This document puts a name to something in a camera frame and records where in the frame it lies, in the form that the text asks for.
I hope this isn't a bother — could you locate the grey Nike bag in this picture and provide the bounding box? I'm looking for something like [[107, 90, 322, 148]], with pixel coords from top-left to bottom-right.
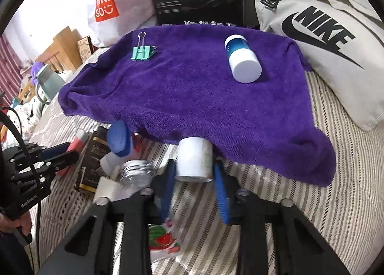
[[254, 0, 383, 131]]

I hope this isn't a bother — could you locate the black gold small box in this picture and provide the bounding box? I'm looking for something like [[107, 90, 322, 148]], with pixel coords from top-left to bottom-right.
[[76, 126, 110, 195]]

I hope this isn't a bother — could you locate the white bottle blue cap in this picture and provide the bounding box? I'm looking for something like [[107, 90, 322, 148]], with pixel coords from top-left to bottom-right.
[[100, 120, 142, 176]]

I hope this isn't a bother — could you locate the LED light bulb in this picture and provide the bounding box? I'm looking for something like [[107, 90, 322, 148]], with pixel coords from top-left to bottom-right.
[[119, 160, 156, 193]]

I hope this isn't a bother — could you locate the patterned brown book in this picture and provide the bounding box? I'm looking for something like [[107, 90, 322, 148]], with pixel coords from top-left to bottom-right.
[[77, 36, 95, 63]]

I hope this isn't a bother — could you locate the purple towel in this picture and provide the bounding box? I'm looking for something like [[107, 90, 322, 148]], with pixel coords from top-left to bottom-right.
[[58, 24, 336, 187]]

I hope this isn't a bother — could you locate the black cable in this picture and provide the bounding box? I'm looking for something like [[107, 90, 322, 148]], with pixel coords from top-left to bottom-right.
[[0, 107, 43, 269]]

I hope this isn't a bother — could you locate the striped bed sheet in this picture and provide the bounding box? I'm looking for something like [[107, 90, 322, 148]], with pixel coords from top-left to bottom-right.
[[23, 48, 384, 275]]

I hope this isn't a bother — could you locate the white roll container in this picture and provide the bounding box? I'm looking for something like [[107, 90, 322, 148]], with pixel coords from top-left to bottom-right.
[[175, 137, 213, 183]]

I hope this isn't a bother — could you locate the wooden furniture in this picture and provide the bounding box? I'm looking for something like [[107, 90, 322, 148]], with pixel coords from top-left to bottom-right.
[[18, 27, 82, 103]]

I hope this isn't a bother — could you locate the person's left hand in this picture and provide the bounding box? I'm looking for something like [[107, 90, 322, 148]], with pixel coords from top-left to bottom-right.
[[0, 212, 32, 236]]

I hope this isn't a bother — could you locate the teal binder clip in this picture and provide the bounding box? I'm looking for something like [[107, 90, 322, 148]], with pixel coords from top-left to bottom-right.
[[131, 31, 157, 60]]

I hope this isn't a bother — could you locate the watermelon print packet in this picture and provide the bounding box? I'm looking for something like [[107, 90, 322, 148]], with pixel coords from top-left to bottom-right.
[[148, 218, 182, 263]]

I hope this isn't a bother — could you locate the white Miniso shopping bag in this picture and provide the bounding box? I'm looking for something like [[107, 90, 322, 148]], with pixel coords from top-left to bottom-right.
[[88, 0, 156, 48]]

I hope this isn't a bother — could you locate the grey kettle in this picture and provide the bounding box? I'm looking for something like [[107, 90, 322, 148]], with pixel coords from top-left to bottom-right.
[[35, 64, 65, 105]]

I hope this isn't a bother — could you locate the blue white cylindrical bottle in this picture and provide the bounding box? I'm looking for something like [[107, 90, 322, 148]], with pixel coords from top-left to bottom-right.
[[225, 35, 262, 83]]

